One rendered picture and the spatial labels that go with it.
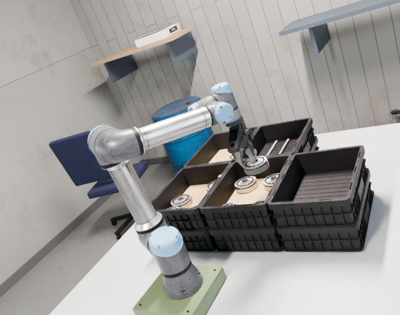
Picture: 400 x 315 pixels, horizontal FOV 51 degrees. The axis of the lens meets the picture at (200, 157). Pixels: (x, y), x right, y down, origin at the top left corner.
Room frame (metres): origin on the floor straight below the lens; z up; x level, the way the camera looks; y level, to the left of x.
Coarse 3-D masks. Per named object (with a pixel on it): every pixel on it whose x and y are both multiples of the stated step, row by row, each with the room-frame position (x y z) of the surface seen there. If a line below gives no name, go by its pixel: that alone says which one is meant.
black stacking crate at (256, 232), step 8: (216, 232) 1.50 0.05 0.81; (224, 232) 1.48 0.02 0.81; (232, 232) 1.46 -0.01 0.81; (240, 232) 1.44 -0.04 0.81; (248, 232) 1.42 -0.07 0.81; (256, 232) 1.40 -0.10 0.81; (264, 232) 1.38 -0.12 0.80; (272, 232) 1.36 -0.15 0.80; (216, 240) 1.52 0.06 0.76; (224, 240) 1.50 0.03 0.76; (232, 240) 1.48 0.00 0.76; (240, 240) 1.46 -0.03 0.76; (248, 240) 1.44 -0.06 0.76; (256, 240) 1.42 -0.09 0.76; (264, 240) 1.40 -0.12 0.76; (272, 240) 1.38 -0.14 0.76; (280, 240) 1.39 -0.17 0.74; (224, 248) 1.51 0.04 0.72; (232, 248) 1.49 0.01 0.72; (240, 248) 1.47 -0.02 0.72; (248, 248) 1.44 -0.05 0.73; (256, 248) 1.42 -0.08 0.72; (264, 248) 1.40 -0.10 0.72; (272, 248) 1.38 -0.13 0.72; (280, 248) 1.37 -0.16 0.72
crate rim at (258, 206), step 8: (288, 160) 1.64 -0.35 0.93; (224, 176) 1.73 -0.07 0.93; (280, 176) 1.52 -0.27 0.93; (216, 184) 1.67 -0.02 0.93; (200, 208) 1.52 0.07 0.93; (208, 208) 1.50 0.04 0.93; (216, 208) 1.47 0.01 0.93; (224, 208) 1.45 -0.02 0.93; (232, 208) 1.43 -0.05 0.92; (240, 208) 1.41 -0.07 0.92; (248, 208) 1.40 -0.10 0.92; (256, 208) 1.38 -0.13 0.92; (264, 208) 1.36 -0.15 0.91
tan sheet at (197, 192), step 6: (192, 186) 1.98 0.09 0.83; (198, 186) 1.95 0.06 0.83; (204, 186) 1.92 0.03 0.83; (186, 192) 1.93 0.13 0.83; (192, 192) 1.90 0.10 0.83; (198, 192) 1.88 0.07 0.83; (204, 192) 1.85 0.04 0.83; (192, 198) 1.84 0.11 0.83; (198, 198) 1.82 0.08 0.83; (192, 204) 1.78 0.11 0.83
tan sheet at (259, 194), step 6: (258, 180) 1.76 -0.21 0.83; (258, 186) 1.71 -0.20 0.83; (234, 192) 1.73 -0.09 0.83; (252, 192) 1.67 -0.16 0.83; (258, 192) 1.65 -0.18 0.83; (264, 192) 1.63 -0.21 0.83; (234, 198) 1.68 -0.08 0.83; (240, 198) 1.66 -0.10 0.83; (246, 198) 1.64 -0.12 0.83; (252, 198) 1.62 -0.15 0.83; (258, 198) 1.60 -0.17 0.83; (264, 198) 1.58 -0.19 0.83
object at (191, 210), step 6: (222, 162) 1.88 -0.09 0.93; (228, 162) 1.86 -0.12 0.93; (186, 168) 1.99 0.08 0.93; (192, 168) 1.97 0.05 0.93; (222, 174) 1.75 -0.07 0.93; (216, 180) 1.72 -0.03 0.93; (156, 198) 1.78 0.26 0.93; (204, 198) 1.59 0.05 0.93; (198, 204) 1.56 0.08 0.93; (156, 210) 1.66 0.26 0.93; (162, 210) 1.63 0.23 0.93; (168, 210) 1.61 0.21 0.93; (174, 210) 1.59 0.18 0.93; (180, 210) 1.57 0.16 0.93; (186, 210) 1.56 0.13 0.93; (192, 210) 1.54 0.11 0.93; (198, 210) 1.53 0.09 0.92
